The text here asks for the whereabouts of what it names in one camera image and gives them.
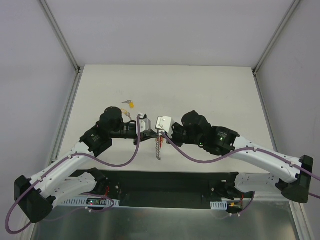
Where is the red handled key organizer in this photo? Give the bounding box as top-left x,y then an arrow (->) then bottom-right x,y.
155,136 -> 163,161

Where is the key with yellow window tag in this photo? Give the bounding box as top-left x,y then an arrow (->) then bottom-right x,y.
121,108 -> 132,120

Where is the key with solid yellow tag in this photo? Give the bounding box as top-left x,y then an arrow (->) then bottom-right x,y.
121,100 -> 135,109

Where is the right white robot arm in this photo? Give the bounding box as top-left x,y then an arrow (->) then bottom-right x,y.
157,110 -> 314,204

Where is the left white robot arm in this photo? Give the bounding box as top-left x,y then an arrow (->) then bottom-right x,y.
14,106 -> 157,224

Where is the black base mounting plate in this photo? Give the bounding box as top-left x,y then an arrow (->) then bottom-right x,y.
91,170 -> 253,209

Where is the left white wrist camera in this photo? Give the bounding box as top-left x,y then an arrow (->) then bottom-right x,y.
136,113 -> 152,134

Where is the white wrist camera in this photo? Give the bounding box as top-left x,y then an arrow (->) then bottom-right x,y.
155,116 -> 175,138
136,113 -> 152,134

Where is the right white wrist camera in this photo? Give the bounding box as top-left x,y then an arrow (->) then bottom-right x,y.
155,116 -> 175,138

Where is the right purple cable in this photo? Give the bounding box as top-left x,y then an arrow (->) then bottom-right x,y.
161,132 -> 320,220

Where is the purple cable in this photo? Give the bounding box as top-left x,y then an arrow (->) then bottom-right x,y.
4,116 -> 141,235
161,132 -> 320,220

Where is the right white cable duct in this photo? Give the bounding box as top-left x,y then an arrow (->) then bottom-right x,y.
210,200 -> 228,211

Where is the white cable duct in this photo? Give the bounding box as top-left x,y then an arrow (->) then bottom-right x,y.
210,200 -> 228,211
60,196 -> 120,208

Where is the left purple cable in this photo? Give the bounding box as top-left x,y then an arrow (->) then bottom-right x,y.
4,116 -> 141,235

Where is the left aluminium table rail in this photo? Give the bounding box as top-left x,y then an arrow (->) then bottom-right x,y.
45,67 -> 84,167

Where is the aluminium table rail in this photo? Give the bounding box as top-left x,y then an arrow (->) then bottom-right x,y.
252,72 -> 278,152
45,67 -> 84,167

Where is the left white cable duct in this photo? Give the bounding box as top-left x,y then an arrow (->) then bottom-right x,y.
60,196 -> 120,208

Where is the right aluminium table rail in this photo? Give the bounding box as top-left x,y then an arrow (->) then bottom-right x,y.
252,72 -> 278,152

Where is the left aluminium frame post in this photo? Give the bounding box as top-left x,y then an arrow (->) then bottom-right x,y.
37,0 -> 82,74

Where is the aluminium frame post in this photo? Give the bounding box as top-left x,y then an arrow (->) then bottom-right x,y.
252,0 -> 303,76
37,0 -> 82,74

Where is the right aluminium frame post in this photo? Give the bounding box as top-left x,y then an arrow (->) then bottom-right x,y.
252,0 -> 303,76

